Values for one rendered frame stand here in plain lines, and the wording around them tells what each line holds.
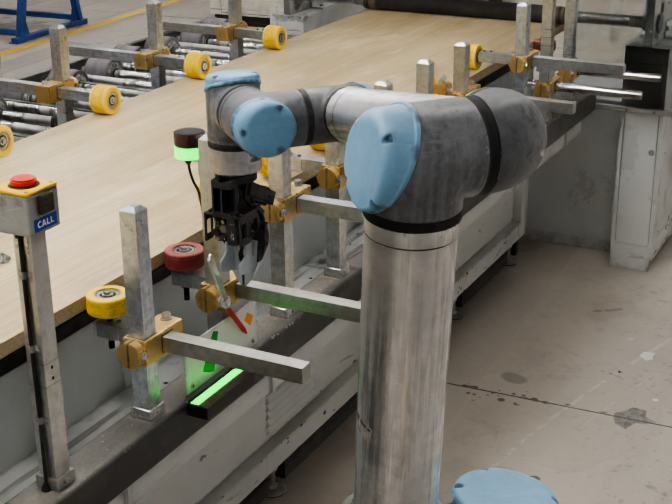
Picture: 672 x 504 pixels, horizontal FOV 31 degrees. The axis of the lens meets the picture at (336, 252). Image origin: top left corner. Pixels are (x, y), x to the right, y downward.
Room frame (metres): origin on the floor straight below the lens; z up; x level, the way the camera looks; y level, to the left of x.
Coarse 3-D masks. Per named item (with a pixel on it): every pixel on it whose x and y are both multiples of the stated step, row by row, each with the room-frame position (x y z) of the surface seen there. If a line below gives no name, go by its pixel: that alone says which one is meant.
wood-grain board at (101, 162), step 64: (256, 64) 3.97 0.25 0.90; (320, 64) 3.96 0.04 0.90; (384, 64) 3.95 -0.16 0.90; (448, 64) 3.94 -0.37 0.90; (64, 128) 3.22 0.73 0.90; (128, 128) 3.21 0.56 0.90; (64, 192) 2.67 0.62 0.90; (128, 192) 2.67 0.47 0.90; (192, 192) 2.66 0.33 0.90; (64, 256) 2.27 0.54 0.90; (0, 320) 1.97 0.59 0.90; (64, 320) 2.02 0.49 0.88
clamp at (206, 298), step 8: (232, 272) 2.25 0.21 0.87; (232, 280) 2.21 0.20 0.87; (200, 288) 2.20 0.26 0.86; (208, 288) 2.17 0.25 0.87; (216, 288) 2.18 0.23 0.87; (232, 288) 2.21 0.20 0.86; (200, 296) 2.17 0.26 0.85; (208, 296) 2.17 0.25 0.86; (216, 296) 2.16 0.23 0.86; (232, 296) 2.21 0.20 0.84; (200, 304) 2.17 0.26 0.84; (208, 304) 2.17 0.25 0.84; (216, 304) 2.16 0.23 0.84; (208, 312) 2.17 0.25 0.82
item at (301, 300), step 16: (176, 272) 2.28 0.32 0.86; (192, 272) 2.28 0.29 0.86; (192, 288) 2.27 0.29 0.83; (240, 288) 2.21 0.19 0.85; (256, 288) 2.20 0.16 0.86; (272, 288) 2.19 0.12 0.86; (288, 288) 2.19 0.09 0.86; (272, 304) 2.18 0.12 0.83; (288, 304) 2.16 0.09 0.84; (304, 304) 2.15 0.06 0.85; (320, 304) 2.13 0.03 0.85; (336, 304) 2.12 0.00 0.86; (352, 304) 2.11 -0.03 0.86; (352, 320) 2.10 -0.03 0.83
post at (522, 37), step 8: (520, 8) 3.75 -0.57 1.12; (528, 8) 3.74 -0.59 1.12; (520, 16) 3.74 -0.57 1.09; (528, 16) 3.75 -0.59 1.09; (520, 24) 3.74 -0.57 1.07; (528, 24) 3.75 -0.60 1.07; (520, 32) 3.74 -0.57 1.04; (528, 32) 3.75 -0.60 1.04; (520, 40) 3.74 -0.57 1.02; (528, 40) 3.76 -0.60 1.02; (520, 48) 3.74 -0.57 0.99; (528, 48) 3.76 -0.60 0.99; (520, 80) 3.74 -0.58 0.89; (520, 88) 3.74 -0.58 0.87
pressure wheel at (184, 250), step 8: (168, 248) 2.29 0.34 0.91; (176, 248) 2.30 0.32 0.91; (184, 248) 2.29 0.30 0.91; (192, 248) 2.30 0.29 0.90; (200, 248) 2.29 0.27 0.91; (168, 256) 2.26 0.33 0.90; (176, 256) 2.25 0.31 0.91; (184, 256) 2.25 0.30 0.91; (192, 256) 2.26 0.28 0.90; (200, 256) 2.27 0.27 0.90; (168, 264) 2.26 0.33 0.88; (176, 264) 2.25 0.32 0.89; (184, 264) 2.25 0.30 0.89; (192, 264) 2.26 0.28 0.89; (200, 264) 2.27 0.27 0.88; (184, 272) 2.28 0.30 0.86; (184, 288) 2.29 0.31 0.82; (184, 296) 2.29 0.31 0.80
